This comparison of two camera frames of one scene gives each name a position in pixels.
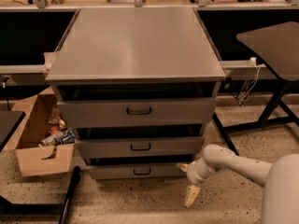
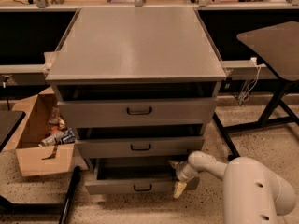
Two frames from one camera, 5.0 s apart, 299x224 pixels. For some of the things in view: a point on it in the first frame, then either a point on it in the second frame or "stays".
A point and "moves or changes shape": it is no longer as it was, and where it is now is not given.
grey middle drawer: [140, 147] stays
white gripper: [193, 175] → [180, 172]
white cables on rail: [250, 81] stays
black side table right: [277, 49] stays
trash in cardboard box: [60, 133] stays
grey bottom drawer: [138, 172] moves or changes shape
